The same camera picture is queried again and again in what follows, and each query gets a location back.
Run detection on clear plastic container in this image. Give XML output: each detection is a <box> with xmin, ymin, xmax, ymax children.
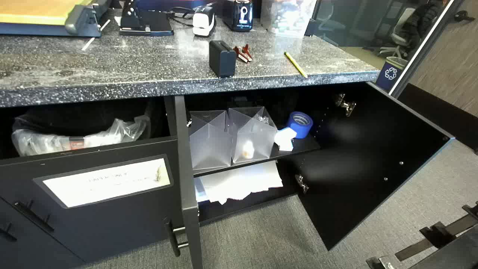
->
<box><xmin>229</xmin><ymin>106</ymin><xmax>278</xmax><ymax>164</ymax></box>
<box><xmin>190</xmin><ymin>111</ymin><xmax>232</xmax><ymax>172</ymax></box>

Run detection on blue painter tape roll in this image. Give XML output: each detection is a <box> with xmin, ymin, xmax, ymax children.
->
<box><xmin>287</xmin><ymin>111</ymin><xmax>314</xmax><ymax>139</ymax></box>

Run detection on black hole punch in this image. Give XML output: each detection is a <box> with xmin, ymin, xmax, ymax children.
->
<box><xmin>120</xmin><ymin>0</ymin><xmax>174</xmax><ymax>36</ymax></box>

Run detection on black tilt-out trash drawer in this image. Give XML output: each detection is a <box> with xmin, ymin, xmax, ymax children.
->
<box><xmin>0</xmin><ymin>139</ymin><xmax>183</xmax><ymax>262</ymax></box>

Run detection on clear plastic jar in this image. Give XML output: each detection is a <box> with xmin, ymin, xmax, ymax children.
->
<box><xmin>260</xmin><ymin>0</ymin><xmax>317</xmax><ymax>37</ymax></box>

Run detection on white stapler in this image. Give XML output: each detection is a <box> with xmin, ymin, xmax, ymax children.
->
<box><xmin>193</xmin><ymin>12</ymin><xmax>216</xmax><ymax>37</ymax></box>

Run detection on dark blue mug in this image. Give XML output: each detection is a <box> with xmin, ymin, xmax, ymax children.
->
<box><xmin>223</xmin><ymin>0</ymin><xmax>254</xmax><ymax>31</ymax></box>

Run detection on clear plastic trash bag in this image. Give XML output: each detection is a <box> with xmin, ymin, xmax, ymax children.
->
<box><xmin>12</xmin><ymin>115</ymin><xmax>151</xmax><ymax>157</ymax></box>

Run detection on small black box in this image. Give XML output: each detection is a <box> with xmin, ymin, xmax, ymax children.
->
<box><xmin>210</xmin><ymin>40</ymin><xmax>237</xmax><ymax>78</ymax></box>

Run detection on paper cutter with wooden board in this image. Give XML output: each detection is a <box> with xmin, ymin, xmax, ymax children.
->
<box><xmin>0</xmin><ymin>0</ymin><xmax>114</xmax><ymax>37</ymax></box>

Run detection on white paper stack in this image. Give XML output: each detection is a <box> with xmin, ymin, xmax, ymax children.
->
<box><xmin>195</xmin><ymin>161</ymin><xmax>283</xmax><ymax>205</ymax></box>

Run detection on office chair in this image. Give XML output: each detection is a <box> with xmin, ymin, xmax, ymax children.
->
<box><xmin>378</xmin><ymin>5</ymin><xmax>431</xmax><ymax>60</ymax></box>

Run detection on white label on drawer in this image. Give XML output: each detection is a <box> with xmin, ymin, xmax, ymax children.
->
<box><xmin>38</xmin><ymin>157</ymin><xmax>172</xmax><ymax>209</ymax></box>

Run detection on left clear plastic container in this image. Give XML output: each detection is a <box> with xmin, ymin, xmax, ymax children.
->
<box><xmin>190</xmin><ymin>111</ymin><xmax>232</xmax><ymax>172</ymax></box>

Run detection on red binder clips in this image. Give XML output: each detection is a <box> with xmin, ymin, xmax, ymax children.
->
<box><xmin>234</xmin><ymin>46</ymin><xmax>253</xmax><ymax>63</ymax></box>

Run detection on black tripod legs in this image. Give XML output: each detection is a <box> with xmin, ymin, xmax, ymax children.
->
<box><xmin>366</xmin><ymin>200</ymin><xmax>478</xmax><ymax>269</ymax></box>

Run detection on blue recycling bin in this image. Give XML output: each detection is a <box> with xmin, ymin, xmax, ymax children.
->
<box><xmin>377</xmin><ymin>61</ymin><xmax>404</xmax><ymax>93</ymax></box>

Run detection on right clear plastic container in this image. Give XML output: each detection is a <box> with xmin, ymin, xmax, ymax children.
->
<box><xmin>229</xmin><ymin>106</ymin><xmax>278</xmax><ymax>164</ymax></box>

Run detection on white crumpled paper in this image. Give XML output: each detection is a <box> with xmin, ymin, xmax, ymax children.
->
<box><xmin>274</xmin><ymin>127</ymin><xmax>298</xmax><ymax>152</ymax></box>

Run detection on yellow pencil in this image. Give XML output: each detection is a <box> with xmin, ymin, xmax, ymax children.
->
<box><xmin>284</xmin><ymin>52</ymin><xmax>310</xmax><ymax>78</ymax></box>

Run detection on black cabinet door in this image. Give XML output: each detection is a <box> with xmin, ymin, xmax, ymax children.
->
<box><xmin>278</xmin><ymin>84</ymin><xmax>450</xmax><ymax>250</ymax></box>
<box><xmin>166</xmin><ymin>96</ymin><xmax>204</xmax><ymax>269</ymax></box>

